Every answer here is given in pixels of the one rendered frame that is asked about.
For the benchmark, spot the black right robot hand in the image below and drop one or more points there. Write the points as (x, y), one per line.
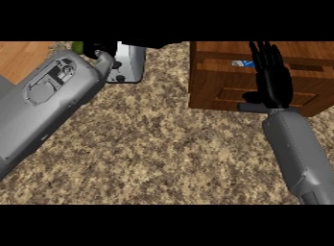
(271, 77)

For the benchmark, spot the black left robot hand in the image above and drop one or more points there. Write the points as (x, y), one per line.
(93, 48)

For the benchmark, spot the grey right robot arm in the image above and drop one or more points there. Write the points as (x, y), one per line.
(299, 150)

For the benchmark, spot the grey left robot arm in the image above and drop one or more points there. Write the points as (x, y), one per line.
(37, 112)

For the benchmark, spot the small green object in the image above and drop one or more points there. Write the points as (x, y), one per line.
(78, 47)

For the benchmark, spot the blue and white packet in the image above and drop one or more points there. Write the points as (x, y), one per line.
(243, 63)

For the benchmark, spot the brown wooden cabinet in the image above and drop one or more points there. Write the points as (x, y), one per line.
(311, 51)

